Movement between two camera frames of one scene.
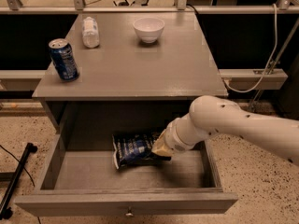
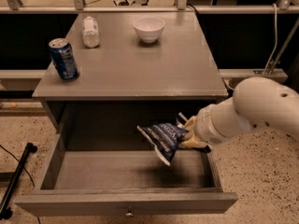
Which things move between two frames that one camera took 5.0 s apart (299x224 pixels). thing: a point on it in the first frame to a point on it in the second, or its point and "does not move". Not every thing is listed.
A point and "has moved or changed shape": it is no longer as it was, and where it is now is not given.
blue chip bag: [129, 148] has moved or changed shape
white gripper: [172, 139] to [206, 126]
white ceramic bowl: [149, 29] does not move
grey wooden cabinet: [126, 86] does not move
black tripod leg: [6, 212] does not move
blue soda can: [64, 59] does not move
